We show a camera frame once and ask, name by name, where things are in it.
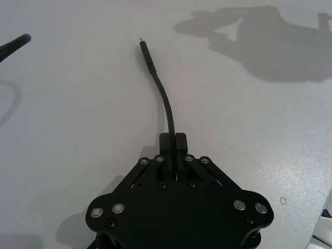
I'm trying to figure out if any thick black cable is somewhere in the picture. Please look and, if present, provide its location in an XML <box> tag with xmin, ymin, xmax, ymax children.
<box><xmin>0</xmin><ymin>33</ymin><xmax>32</xmax><ymax>63</ymax></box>

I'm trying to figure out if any thin black cable with plug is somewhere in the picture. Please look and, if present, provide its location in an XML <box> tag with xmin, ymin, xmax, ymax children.
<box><xmin>139</xmin><ymin>37</ymin><xmax>178</xmax><ymax>182</ymax></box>

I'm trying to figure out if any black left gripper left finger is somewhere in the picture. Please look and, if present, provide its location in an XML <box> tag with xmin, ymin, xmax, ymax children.
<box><xmin>113</xmin><ymin>132</ymin><xmax>175</xmax><ymax>193</ymax></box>

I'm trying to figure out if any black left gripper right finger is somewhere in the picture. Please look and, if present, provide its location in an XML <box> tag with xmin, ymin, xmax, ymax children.
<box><xmin>175</xmin><ymin>132</ymin><xmax>236</xmax><ymax>192</ymax></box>

